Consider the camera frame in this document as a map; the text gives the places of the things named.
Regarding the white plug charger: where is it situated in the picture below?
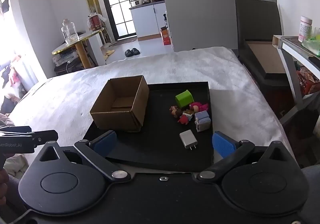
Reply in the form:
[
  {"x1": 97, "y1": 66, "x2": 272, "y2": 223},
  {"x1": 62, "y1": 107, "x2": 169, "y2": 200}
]
[{"x1": 179, "y1": 130, "x2": 199, "y2": 150}]

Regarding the brown figurine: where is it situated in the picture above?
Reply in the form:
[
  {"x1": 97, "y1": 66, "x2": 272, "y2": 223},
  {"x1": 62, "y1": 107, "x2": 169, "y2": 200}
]
[{"x1": 169, "y1": 105, "x2": 186, "y2": 119}]

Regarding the clear glass jar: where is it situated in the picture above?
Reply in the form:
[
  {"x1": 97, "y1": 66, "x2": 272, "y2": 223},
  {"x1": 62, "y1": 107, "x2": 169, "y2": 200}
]
[{"x1": 61, "y1": 19, "x2": 80, "y2": 45}]

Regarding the white kitchen cabinet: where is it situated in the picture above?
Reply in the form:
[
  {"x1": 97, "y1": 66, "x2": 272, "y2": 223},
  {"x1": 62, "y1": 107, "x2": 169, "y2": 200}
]
[{"x1": 129, "y1": 1, "x2": 167, "y2": 40}]

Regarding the red can in plastic wrap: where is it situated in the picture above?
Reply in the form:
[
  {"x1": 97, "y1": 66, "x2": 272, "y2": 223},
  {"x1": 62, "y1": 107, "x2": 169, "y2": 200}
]
[{"x1": 87, "y1": 13, "x2": 107, "y2": 32}]

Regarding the orange carton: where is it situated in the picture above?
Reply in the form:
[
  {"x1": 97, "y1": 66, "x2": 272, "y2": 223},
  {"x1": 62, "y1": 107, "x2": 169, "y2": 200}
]
[{"x1": 160, "y1": 27, "x2": 172, "y2": 46}]

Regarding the red plastic crate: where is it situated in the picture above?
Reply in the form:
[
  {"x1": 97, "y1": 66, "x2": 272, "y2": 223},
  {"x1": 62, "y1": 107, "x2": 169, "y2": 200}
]
[{"x1": 297, "y1": 64, "x2": 320, "y2": 98}]

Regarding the cardboard box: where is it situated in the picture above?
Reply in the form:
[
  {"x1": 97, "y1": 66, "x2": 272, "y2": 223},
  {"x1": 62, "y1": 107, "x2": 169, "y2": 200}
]
[{"x1": 89, "y1": 75, "x2": 150, "y2": 133}]

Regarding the dark low stool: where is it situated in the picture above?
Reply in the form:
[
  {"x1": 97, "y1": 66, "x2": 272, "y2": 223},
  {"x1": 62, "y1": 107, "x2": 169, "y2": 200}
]
[{"x1": 54, "y1": 60, "x2": 84, "y2": 77}]

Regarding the green plastic packet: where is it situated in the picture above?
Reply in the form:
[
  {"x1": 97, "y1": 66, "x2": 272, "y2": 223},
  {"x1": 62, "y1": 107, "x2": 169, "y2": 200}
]
[{"x1": 301, "y1": 28, "x2": 320, "y2": 56}]

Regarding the stack of white boxes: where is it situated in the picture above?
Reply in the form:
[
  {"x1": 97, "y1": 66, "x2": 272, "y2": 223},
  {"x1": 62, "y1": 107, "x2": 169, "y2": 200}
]
[{"x1": 52, "y1": 51, "x2": 78, "y2": 66}]

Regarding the lavender block toy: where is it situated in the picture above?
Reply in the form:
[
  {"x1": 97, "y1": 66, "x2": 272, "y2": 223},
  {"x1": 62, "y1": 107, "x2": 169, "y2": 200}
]
[{"x1": 194, "y1": 110, "x2": 212, "y2": 133}]

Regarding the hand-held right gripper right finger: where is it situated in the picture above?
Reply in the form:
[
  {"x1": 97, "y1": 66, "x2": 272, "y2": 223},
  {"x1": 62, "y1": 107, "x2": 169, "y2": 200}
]
[{"x1": 196, "y1": 131, "x2": 298, "y2": 181}]

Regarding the pink-haired figurine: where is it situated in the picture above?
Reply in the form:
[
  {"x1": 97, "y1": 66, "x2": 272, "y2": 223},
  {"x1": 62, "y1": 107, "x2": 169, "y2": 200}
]
[{"x1": 189, "y1": 101, "x2": 209, "y2": 113}]

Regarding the green hexagonal block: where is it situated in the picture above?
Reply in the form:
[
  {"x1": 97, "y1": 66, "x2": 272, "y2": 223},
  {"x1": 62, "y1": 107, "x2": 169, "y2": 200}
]
[{"x1": 175, "y1": 90, "x2": 194, "y2": 109}]

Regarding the black shallow tray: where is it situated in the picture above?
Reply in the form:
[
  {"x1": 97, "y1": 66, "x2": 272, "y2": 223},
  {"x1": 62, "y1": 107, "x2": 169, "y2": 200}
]
[{"x1": 81, "y1": 81, "x2": 215, "y2": 173}]

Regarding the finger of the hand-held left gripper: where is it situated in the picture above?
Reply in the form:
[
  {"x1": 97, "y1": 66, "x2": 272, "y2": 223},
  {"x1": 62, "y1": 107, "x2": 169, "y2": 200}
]
[{"x1": 31, "y1": 130, "x2": 59, "y2": 149}]

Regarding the white metal shelf rack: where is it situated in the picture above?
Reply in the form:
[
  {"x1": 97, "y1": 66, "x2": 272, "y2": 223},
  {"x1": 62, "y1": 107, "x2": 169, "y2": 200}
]
[{"x1": 272, "y1": 35, "x2": 320, "y2": 125}]

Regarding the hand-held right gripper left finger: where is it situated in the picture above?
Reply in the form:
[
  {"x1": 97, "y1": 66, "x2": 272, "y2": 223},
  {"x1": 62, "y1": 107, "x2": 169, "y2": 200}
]
[{"x1": 32, "y1": 130, "x2": 132, "y2": 182}]

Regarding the grey doormat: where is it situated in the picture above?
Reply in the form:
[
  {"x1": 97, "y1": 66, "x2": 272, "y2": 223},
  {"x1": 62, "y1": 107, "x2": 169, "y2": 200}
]
[{"x1": 110, "y1": 38, "x2": 138, "y2": 46}]

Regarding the round gold-edged table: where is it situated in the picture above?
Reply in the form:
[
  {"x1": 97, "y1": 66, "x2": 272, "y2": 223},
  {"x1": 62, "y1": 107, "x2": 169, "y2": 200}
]
[{"x1": 52, "y1": 28, "x2": 105, "y2": 69}]

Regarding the pink and white canister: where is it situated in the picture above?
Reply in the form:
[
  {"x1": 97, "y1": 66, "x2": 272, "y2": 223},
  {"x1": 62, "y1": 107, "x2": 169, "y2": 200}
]
[{"x1": 298, "y1": 16, "x2": 313, "y2": 43}]

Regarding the black-framed glass door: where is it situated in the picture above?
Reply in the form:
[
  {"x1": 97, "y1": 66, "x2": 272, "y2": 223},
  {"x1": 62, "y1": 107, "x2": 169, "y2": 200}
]
[{"x1": 97, "y1": 0, "x2": 138, "y2": 41}]

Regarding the pile of clothes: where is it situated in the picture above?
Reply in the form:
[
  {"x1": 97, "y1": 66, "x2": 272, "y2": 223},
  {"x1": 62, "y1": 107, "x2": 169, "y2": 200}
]
[{"x1": 0, "y1": 54, "x2": 26, "y2": 115}]

